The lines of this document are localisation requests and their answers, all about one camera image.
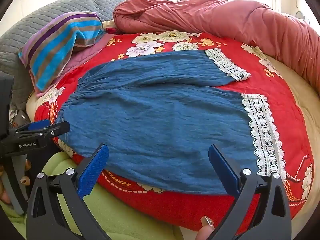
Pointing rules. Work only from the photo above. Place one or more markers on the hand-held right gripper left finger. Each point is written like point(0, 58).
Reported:
point(93, 170)

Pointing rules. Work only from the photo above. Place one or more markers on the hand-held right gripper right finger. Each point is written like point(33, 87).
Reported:
point(222, 167)

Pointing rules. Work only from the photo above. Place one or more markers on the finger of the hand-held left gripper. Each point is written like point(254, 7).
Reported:
point(38, 125)
point(56, 128)

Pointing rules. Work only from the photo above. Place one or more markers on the blue pants with lace trim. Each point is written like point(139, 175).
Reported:
point(155, 115)

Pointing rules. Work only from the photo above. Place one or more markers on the person's left hand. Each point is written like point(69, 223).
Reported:
point(3, 190)

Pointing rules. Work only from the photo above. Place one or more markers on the person's right hand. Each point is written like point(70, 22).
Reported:
point(203, 233)

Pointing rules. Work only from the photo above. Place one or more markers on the green bed sheet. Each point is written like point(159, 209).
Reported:
point(125, 217)

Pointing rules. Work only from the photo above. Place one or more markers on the striped pillow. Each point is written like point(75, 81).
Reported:
point(55, 45)

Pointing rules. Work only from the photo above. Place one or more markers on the red floral blanket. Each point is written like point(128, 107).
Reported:
point(282, 100)

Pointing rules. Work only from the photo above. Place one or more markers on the beige mattress cover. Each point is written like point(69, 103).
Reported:
point(307, 105)

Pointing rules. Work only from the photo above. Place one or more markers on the pink quilt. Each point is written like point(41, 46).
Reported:
point(225, 15)

